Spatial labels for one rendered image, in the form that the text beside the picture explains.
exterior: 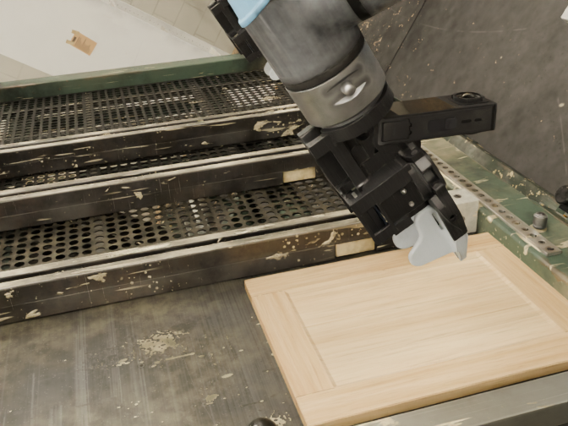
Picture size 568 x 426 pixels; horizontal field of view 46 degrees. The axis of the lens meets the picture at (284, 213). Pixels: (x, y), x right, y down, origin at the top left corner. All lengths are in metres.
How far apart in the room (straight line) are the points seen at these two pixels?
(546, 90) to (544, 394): 1.95
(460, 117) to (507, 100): 2.33
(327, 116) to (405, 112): 0.08
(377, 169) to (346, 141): 0.04
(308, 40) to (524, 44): 2.54
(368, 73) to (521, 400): 0.55
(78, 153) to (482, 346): 1.15
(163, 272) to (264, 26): 0.76
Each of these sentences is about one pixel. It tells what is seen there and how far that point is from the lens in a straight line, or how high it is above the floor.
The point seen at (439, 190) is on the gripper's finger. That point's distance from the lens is 0.60.
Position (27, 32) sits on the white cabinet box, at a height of 1.69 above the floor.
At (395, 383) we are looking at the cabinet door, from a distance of 0.99.
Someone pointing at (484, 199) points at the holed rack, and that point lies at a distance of 1.41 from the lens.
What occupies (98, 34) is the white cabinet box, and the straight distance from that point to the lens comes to 4.75.
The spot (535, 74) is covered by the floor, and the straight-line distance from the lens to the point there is 2.89.
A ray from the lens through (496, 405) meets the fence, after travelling 0.95.
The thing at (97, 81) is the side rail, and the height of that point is 1.48.
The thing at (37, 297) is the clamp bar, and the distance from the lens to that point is 1.23.
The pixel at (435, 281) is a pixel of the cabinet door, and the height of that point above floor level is 1.03.
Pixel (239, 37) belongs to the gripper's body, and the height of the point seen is 1.46.
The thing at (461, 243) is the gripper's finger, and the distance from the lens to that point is 0.66.
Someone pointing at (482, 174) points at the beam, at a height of 0.83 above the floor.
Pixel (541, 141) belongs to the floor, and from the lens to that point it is 2.70.
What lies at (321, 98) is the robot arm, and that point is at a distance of 0.54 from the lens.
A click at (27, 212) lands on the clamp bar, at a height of 1.64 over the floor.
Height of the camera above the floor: 1.80
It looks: 26 degrees down
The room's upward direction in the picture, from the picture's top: 69 degrees counter-clockwise
